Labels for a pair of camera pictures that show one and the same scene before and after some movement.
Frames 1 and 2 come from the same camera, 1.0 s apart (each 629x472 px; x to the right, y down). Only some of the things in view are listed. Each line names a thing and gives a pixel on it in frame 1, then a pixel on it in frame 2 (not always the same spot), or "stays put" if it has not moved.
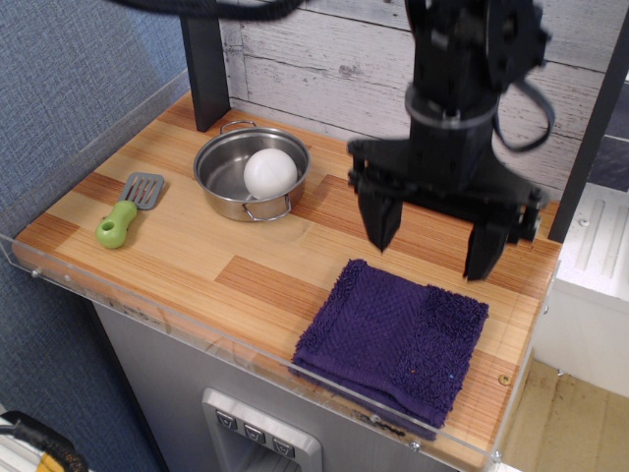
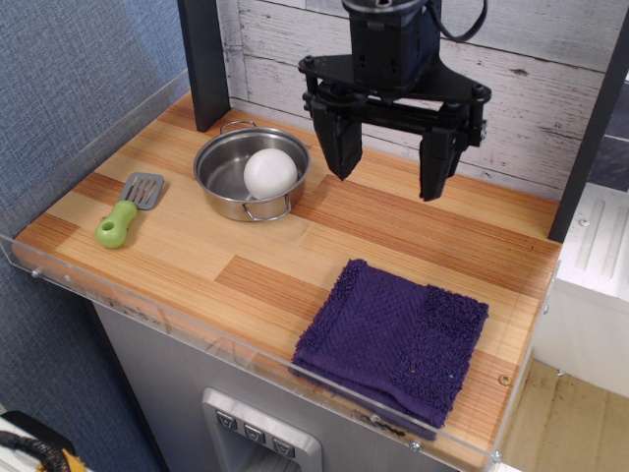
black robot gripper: x=450 y=165 to x=395 y=75
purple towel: x=393 y=345 stays put
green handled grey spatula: x=142 y=191 stays put
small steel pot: x=220 y=162 stays put
